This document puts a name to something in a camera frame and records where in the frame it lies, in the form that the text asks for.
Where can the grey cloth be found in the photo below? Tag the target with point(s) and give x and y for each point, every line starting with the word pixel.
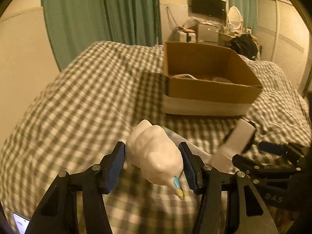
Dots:
pixel 220 79

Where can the brown cardboard box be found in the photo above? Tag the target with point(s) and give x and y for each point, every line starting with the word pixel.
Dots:
pixel 204 97

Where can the white cylindrical humidifier bottle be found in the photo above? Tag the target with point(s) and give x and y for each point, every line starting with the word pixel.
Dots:
pixel 235 143

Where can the white bear plush toy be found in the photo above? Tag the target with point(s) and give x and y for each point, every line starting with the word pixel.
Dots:
pixel 151 150

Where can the black clothes on chair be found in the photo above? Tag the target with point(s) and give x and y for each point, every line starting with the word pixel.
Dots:
pixel 244 45

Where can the white toothpaste tube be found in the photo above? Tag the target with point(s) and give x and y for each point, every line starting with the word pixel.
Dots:
pixel 177 139

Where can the white louvered wardrobe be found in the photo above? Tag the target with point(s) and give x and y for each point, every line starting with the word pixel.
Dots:
pixel 284 38

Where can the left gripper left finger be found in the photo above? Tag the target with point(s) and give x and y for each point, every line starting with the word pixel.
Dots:
pixel 57 210

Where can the large green curtain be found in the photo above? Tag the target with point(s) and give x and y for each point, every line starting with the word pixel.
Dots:
pixel 73 25

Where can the grey mini fridge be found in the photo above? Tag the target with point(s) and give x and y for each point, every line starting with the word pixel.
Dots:
pixel 207 33

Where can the grey white checkered bedsheet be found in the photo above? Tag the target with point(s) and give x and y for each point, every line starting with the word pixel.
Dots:
pixel 98 100

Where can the wooden dressing table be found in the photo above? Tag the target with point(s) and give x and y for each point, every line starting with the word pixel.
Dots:
pixel 224 38

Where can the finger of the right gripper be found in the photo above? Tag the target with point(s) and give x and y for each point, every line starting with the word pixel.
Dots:
pixel 277 149
pixel 246 165

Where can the white oval vanity mirror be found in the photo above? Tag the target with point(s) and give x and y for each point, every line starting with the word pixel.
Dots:
pixel 234 18

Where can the lit phone screen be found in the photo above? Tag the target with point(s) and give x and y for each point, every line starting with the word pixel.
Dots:
pixel 21 223

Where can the black wall television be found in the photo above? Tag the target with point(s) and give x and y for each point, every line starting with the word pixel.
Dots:
pixel 212 8

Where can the green curtain by wardrobe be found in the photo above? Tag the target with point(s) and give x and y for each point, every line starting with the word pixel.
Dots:
pixel 249 12

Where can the white suitcase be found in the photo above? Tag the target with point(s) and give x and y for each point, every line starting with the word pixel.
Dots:
pixel 181 36

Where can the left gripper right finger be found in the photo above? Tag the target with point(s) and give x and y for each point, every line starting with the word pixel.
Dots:
pixel 246 211

